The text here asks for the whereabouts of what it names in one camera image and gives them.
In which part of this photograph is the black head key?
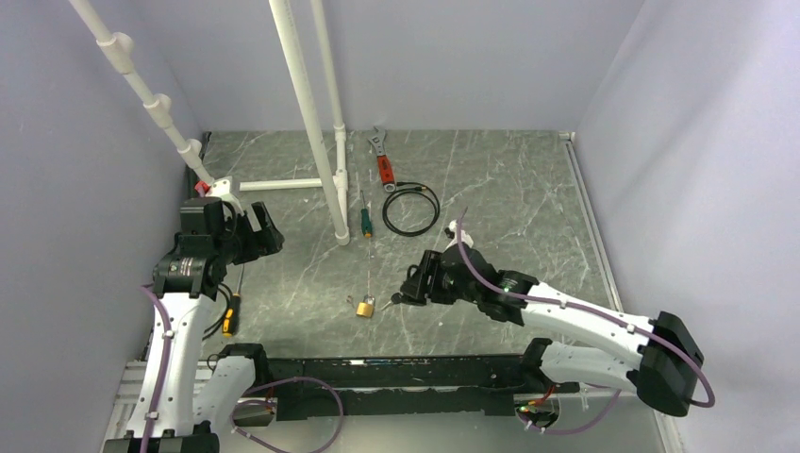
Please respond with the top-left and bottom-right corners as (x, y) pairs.
(380, 293), (405, 311)

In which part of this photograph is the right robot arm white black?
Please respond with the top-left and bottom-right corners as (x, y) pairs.
(392, 245), (716, 417)

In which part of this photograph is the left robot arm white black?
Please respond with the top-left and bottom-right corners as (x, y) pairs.
(103, 196), (284, 452)

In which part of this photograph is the yellow black screwdriver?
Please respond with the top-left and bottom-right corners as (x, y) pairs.
(222, 265), (244, 337)

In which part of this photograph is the small brass padlock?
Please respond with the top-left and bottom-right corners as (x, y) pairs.
(356, 295), (375, 318)

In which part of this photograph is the coiled black cable left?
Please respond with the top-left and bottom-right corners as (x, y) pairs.
(202, 284), (234, 342)

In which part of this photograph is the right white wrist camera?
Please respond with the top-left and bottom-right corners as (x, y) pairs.
(443, 220), (475, 248)

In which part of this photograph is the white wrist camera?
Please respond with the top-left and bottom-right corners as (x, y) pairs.
(192, 176), (244, 215)
(443, 220), (475, 248)

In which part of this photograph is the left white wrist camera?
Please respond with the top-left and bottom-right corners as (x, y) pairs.
(192, 176), (244, 215)

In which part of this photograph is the green handle screwdriver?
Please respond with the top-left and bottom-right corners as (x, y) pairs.
(359, 190), (374, 238)

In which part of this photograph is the white pvc pipe frame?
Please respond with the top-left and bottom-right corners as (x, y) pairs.
(71, 1), (350, 245)

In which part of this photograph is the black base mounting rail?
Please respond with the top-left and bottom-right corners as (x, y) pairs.
(212, 342), (582, 421)

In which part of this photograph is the red handle adjustable wrench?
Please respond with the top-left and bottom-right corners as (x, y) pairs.
(368, 126), (396, 193)

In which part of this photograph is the aluminium rail right edge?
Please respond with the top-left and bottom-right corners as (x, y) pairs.
(558, 131), (685, 452)

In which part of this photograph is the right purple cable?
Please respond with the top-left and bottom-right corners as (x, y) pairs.
(455, 209), (717, 437)

